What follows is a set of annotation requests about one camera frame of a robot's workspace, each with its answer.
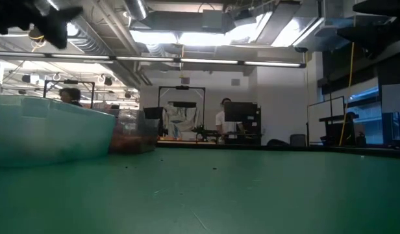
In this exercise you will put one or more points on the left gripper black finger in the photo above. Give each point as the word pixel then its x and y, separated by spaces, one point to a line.
pixel 58 26

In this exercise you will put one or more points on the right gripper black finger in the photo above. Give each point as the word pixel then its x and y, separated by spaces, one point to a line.
pixel 378 39
pixel 388 7

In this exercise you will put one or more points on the person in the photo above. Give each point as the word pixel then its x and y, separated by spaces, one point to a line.
pixel 70 95
pixel 224 125

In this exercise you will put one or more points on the blue lit window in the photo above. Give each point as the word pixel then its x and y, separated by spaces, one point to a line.
pixel 369 126

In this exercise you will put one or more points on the black framed white board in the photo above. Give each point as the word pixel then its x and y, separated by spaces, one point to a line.
pixel 320 120

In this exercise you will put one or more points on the black side table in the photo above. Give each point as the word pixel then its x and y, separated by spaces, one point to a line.
pixel 336 133

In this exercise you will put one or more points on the teal plastic basket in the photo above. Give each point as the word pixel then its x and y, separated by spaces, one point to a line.
pixel 47 136

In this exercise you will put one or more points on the grey chair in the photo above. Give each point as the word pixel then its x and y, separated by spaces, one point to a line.
pixel 298 139

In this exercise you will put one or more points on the dark rounded object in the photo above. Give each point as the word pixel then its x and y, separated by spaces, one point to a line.
pixel 277 142

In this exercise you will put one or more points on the white hanging cloth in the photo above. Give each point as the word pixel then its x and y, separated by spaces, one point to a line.
pixel 179 118

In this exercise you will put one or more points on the grey ceiling box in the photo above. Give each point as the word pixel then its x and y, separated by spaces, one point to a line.
pixel 213 19

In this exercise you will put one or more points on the black computer monitor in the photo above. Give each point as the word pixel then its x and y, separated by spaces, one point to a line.
pixel 242 112

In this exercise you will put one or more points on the green table mat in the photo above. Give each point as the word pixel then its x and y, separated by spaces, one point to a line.
pixel 89 201

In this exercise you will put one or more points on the large silver ceiling duct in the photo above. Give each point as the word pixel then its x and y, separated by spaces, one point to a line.
pixel 89 35

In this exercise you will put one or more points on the black metal frame stand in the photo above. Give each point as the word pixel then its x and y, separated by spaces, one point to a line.
pixel 70 82

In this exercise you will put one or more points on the small silver ceiling duct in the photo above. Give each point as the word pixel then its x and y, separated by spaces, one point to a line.
pixel 135 8

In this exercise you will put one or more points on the black frame stand with camera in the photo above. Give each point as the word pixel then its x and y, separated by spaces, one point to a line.
pixel 182 87

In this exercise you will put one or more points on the grey wall vent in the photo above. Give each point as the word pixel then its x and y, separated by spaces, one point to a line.
pixel 235 82

